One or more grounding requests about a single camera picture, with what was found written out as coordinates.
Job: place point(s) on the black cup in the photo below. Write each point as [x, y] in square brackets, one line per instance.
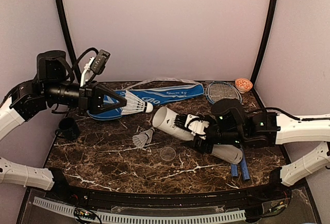
[68, 129]

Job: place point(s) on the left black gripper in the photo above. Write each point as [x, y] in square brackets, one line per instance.
[90, 97]

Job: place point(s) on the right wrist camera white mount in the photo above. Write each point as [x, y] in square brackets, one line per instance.
[196, 125]

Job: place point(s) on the clear tube lid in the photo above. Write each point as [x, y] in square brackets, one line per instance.
[167, 154]

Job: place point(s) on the blue badminton racket right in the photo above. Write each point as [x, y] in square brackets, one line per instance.
[243, 164]

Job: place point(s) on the black front table rail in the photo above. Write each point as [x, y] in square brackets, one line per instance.
[252, 197]

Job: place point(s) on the white shuttlecock tube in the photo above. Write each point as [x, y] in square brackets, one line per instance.
[164, 121]

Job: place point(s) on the blue badminton racket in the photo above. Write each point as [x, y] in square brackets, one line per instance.
[243, 164]
[221, 90]

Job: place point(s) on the small circuit board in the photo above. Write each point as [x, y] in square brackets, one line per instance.
[83, 214]

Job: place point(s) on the white feather shuttlecock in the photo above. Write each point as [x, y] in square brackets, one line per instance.
[143, 138]
[135, 105]

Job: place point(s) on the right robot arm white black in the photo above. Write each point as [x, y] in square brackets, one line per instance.
[229, 128]

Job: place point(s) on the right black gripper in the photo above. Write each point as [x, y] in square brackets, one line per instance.
[198, 145]

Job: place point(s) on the white slotted cable duct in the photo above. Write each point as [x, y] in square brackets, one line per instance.
[139, 215]

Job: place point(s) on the orange patterned small bowl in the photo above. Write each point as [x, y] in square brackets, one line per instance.
[243, 85]

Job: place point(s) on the white feather shuttlecock front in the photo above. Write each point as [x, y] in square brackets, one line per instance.
[135, 105]

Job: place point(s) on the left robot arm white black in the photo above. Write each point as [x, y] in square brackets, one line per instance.
[54, 85]

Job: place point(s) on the blue racket bag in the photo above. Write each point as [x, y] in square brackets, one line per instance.
[155, 96]

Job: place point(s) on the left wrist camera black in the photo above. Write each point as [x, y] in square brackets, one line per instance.
[99, 62]

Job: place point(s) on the blue badminton racket left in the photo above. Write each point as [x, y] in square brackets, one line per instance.
[221, 90]

